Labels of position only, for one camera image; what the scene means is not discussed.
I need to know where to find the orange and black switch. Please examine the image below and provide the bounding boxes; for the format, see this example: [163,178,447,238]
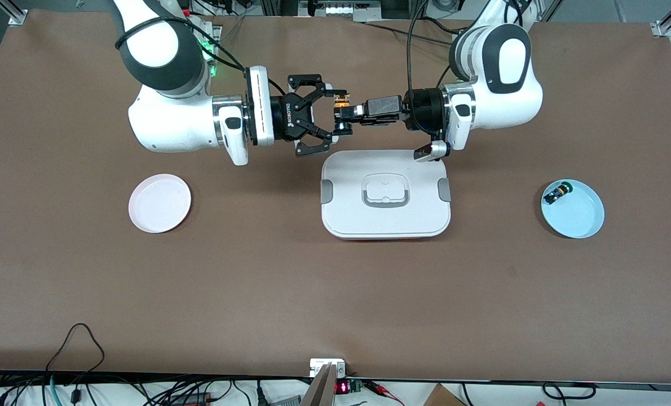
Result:
[332,89,356,137]

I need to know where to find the white lidded lunch box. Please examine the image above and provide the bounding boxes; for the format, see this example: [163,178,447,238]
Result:
[320,149,452,241]

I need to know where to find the small white box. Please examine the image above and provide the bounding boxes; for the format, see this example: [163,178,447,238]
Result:
[310,359,346,378]

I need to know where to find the white power strip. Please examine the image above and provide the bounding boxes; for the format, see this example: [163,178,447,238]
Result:
[313,0,382,17]

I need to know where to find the pink round plate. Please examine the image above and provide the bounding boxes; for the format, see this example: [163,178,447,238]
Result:
[128,174,192,234]

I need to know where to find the light blue round plate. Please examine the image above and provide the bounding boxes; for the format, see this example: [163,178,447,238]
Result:
[541,179,605,239]

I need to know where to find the red and black clip leads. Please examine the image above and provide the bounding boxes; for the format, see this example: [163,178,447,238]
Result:
[363,380,407,406]

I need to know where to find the brown cardboard piece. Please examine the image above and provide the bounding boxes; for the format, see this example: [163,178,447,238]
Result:
[423,383,467,406]

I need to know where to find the orange and black device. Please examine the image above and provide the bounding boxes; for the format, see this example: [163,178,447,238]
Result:
[169,392,212,405]

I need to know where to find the black cable across table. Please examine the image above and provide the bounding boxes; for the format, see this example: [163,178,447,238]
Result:
[354,20,456,46]

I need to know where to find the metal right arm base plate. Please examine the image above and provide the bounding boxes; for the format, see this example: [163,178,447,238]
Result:
[197,23,223,78]

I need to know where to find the green and black switch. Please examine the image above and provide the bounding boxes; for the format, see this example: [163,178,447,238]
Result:
[543,182,573,205]

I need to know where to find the grey camera post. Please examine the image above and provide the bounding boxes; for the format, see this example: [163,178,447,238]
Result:
[301,364,337,406]

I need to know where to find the thin black looped cable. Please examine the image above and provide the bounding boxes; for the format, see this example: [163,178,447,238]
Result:
[45,323,106,374]

